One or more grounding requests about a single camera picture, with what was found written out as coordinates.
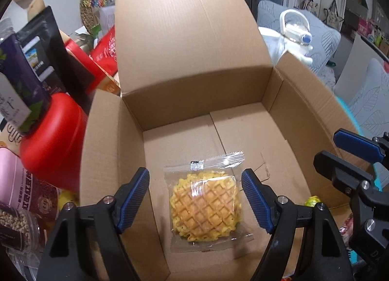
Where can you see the white water bottle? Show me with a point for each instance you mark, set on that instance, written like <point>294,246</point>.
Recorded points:
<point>293,30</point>

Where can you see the cardboard box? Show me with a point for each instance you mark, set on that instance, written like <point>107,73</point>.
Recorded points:
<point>188,56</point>

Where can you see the cluttered shelf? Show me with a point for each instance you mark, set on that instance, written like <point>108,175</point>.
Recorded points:
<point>370,30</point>

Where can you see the cluster of clear plastic jars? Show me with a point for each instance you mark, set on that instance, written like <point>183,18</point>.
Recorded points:
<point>18,229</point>

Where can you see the clear waffle packet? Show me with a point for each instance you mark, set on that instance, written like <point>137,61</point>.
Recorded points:
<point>203,205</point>

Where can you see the red gift bag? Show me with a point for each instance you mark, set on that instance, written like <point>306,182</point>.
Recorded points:
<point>106,53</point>

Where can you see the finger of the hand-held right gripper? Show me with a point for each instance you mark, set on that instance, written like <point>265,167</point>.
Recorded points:
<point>340,167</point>
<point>358,144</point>

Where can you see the yellow foil candy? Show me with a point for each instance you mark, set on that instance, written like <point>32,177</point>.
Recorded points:
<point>313,201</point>

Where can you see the yellow lemon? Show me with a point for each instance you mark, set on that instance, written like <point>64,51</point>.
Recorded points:
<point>68,200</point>

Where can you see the black pouch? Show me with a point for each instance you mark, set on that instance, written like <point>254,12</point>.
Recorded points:
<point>45,47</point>

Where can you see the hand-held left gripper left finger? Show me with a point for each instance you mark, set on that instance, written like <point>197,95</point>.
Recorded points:
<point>138,196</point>

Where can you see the red bottle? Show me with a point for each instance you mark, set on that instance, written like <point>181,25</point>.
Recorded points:
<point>57,141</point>

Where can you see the grey leaf print cushion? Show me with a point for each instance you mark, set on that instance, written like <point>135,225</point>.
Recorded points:
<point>326,38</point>
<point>373,98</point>

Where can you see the red orange carton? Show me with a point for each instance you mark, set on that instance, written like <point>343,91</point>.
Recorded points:
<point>85,68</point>

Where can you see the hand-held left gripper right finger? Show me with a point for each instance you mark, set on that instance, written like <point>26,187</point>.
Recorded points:
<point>255,199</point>

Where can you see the pink bottle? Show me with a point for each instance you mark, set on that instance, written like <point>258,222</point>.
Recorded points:
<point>10,174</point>

